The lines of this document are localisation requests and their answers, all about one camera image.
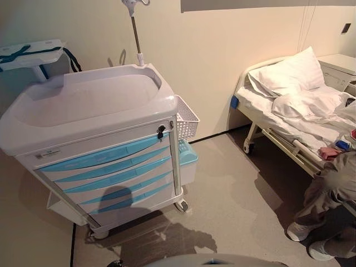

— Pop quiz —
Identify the metal IV pole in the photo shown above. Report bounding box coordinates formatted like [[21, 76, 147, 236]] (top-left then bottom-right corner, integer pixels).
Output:
[[120, 0, 151, 67]]

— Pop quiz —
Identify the white side shelf tray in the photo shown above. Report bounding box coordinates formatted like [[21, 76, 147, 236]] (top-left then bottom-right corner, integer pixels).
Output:
[[46, 191, 89, 226]]

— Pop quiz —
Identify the white hospital bed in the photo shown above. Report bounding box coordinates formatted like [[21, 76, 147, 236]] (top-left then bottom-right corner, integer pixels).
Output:
[[229, 55, 356, 179]]

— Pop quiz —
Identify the large bottom cart drawer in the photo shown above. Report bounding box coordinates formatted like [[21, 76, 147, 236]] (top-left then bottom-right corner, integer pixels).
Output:
[[86, 182, 175, 226]]

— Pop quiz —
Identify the white bedside cabinet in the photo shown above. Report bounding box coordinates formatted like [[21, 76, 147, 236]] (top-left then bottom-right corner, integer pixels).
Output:
[[317, 53, 356, 90]]

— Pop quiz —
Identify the white wire side basket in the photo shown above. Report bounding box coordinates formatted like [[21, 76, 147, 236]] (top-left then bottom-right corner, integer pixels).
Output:
[[174, 94, 201, 141]]

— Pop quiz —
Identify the white pillow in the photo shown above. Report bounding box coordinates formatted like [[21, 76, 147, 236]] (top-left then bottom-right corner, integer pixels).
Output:
[[247, 46, 325, 98]]

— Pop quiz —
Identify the grey robot torso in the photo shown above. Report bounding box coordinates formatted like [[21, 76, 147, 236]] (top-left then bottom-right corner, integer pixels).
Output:
[[110, 253, 289, 267]]

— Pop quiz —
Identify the blue cart drawer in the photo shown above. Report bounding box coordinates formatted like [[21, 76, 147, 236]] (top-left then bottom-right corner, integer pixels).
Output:
[[75, 171, 174, 206], [61, 156, 172, 195], [33, 133, 171, 171], [51, 146, 172, 184]]

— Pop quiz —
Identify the grey wall panel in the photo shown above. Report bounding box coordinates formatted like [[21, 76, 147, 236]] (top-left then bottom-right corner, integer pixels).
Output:
[[180, 0, 300, 13]]

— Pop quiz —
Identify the white shoe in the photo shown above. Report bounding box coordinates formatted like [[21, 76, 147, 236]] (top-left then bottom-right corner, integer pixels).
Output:
[[308, 239, 340, 262], [286, 221, 320, 242]]

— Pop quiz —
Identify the red cloth item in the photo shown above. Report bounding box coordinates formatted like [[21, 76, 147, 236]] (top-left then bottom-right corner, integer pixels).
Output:
[[318, 146, 342, 161]]

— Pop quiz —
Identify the blue strap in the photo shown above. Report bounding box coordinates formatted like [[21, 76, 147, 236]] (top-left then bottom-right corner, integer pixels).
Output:
[[0, 44, 82, 73]]

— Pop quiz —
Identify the blue lidded waste bin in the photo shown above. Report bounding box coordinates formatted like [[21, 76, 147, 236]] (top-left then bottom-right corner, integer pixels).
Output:
[[177, 139, 199, 185]]

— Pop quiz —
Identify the top blue cart drawer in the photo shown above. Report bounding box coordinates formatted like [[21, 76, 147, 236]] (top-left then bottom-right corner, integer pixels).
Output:
[[33, 133, 171, 171]]

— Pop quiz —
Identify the white crumpled blanket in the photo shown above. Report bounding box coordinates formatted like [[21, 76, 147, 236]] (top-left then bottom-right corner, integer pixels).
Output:
[[271, 90, 356, 131]]

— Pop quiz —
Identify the seated person in beige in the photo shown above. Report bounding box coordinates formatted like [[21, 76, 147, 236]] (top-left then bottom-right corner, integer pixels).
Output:
[[286, 96, 356, 262]]

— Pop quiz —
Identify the white medical cart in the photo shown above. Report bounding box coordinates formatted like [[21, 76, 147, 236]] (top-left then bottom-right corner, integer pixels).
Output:
[[0, 63, 201, 239]]

